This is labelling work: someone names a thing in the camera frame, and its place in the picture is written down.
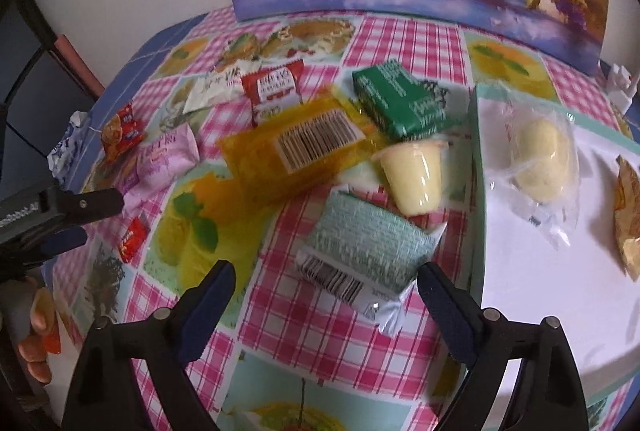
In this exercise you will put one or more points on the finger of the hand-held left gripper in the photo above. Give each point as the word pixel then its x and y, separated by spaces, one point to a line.
pixel 62 241
pixel 87 205

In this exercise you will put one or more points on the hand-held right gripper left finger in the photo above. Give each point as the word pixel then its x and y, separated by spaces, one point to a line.
pixel 207 311

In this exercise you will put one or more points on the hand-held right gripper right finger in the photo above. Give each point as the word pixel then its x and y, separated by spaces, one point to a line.
pixel 445 311

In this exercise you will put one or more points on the white tray with teal rim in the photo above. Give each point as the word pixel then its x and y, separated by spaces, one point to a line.
pixel 525 286

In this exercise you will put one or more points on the pale teal snack packet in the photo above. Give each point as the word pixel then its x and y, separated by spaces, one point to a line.
pixel 365 241

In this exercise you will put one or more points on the red and white biscuit packet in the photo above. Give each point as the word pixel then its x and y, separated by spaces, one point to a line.
pixel 272 88

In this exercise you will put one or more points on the dark green snack packet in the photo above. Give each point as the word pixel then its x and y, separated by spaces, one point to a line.
pixel 395 96

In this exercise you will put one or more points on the person's left hand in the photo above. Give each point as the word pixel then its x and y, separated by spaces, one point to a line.
pixel 39 323

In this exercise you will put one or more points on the small red candy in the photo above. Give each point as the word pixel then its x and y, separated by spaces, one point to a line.
pixel 132 238

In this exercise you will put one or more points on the blue and white crumpled wrapper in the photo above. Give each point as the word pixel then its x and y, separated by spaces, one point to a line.
pixel 67 146

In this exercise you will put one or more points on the red and orange snack packet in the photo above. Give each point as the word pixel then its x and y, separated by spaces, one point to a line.
pixel 122 131

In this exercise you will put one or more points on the pink snack packet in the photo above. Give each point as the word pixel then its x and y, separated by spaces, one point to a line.
pixel 162 153

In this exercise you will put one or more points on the pink checked printed tablecloth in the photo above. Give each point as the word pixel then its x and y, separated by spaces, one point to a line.
pixel 310 326

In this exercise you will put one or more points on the yellow pudding cup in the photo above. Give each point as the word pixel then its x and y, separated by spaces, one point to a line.
pixel 412 178

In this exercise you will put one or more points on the reddish brown bar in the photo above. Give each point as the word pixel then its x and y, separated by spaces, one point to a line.
pixel 80 66

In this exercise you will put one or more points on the orange clear snack packet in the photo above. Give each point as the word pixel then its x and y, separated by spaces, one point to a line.
pixel 260 166

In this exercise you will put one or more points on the white snack packet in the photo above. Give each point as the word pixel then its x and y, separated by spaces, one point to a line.
pixel 215 88

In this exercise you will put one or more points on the clear wrapped yellow cake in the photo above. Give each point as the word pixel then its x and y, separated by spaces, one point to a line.
pixel 540 156

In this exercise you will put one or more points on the brown and gold snack packet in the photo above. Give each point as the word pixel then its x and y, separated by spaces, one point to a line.
pixel 627 221

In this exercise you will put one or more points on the white plastic object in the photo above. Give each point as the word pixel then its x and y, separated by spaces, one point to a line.
pixel 620 83

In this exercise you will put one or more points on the black metal frame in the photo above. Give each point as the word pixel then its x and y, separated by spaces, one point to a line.
pixel 35 18

